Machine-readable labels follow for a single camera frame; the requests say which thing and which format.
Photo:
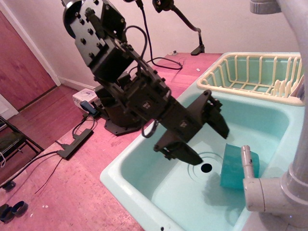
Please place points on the mint green toy sink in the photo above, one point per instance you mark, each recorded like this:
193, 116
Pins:
165, 195

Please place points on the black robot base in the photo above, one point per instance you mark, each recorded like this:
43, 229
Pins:
117, 122

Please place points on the white cardboard box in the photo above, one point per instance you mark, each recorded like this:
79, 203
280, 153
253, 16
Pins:
84, 95

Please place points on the black folding chair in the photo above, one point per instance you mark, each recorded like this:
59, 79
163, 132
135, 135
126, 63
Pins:
16, 151

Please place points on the black camera gooseneck mount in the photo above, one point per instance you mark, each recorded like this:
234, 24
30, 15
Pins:
168, 5

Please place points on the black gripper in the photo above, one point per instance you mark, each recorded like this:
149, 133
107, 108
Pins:
183, 123

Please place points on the teal plastic cup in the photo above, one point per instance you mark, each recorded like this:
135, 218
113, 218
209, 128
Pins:
232, 173

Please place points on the blue adapter plug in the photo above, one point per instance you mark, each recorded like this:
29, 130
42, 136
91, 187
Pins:
89, 108

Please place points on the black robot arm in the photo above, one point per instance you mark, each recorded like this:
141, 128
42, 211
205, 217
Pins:
99, 31

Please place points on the black usb hub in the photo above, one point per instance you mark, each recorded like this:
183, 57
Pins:
70, 149

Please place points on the wooden door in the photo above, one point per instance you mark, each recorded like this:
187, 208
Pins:
22, 78

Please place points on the cream dish drying rack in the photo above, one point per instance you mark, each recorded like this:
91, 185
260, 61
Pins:
273, 77

